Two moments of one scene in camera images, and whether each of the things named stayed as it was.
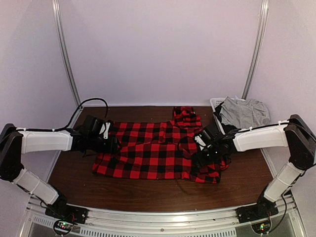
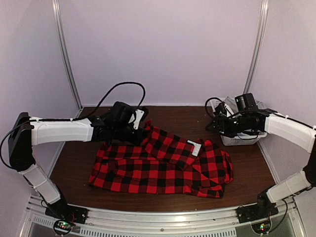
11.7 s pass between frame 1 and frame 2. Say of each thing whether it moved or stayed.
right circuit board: stayed
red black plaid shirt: moved
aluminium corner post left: stayed
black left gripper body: moved
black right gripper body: moved
